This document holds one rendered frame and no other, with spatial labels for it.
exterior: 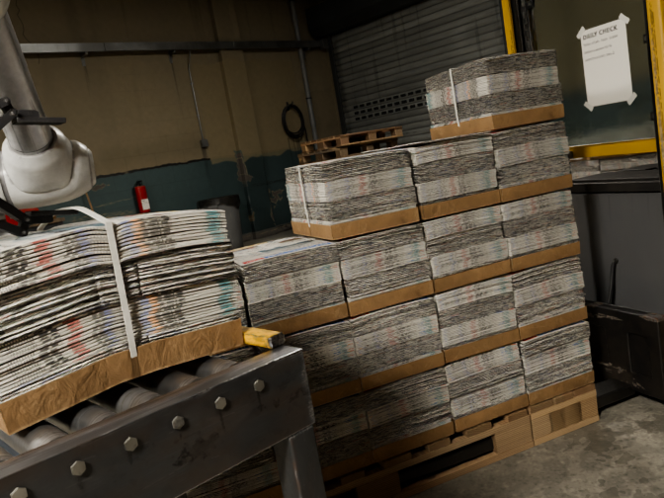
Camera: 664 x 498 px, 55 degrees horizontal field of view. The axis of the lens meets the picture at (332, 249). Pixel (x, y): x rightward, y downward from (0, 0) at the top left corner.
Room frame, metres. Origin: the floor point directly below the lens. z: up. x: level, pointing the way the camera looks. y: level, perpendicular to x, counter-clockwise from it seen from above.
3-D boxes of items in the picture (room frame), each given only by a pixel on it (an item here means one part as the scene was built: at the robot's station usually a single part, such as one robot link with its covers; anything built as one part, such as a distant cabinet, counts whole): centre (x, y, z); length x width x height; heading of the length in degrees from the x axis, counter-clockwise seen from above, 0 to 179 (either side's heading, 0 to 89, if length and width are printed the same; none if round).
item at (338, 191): (2.01, -0.08, 0.95); 0.38 x 0.29 x 0.23; 20
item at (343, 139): (8.79, -0.48, 0.65); 1.33 x 0.94 x 1.30; 135
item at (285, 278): (1.96, 0.05, 0.42); 1.17 x 0.39 x 0.83; 111
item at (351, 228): (2.01, -0.08, 0.86); 0.38 x 0.29 x 0.04; 20
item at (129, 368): (0.98, 0.40, 0.84); 0.28 x 0.06 x 0.04; 41
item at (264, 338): (1.11, 0.25, 0.81); 0.43 x 0.03 x 0.02; 41
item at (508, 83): (2.22, -0.63, 0.65); 0.39 x 0.30 x 1.29; 21
